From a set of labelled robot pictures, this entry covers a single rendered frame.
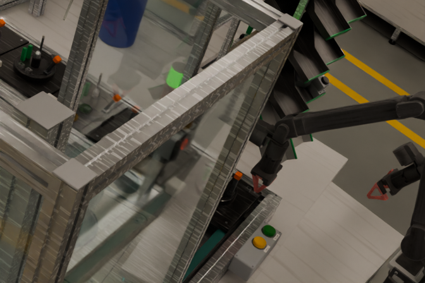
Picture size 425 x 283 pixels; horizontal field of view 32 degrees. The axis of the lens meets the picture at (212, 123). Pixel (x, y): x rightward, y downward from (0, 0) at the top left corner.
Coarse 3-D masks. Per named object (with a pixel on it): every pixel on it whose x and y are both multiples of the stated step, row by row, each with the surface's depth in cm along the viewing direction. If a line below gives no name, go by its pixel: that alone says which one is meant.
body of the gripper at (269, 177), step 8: (264, 152) 218; (264, 160) 218; (272, 160) 217; (280, 160) 219; (256, 168) 220; (264, 168) 219; (272, 168) 218; (280, 168) 223; (264, 176) 218; (272, 176) 219
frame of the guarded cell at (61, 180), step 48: (240, 0) 108; (240, 48) 96; (288, 48) 108; (192, 96) 84; (0, 144) 68; (48, 144) 69; (96, 144) 72; (144, 144) 75; (240, 144) 118; (48, 192) 67; (96, 192) 70; (48, 240) 71; (192, 240) 131
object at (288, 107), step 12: (288, 60) 244; (288, 72) 245; (276, 84) 244; (288, 84) 247; (276, 96) 241; (288, 96) 245; (300, 96) 245; (276, 108) 237; (288, 108) 242; (300, 108) 246
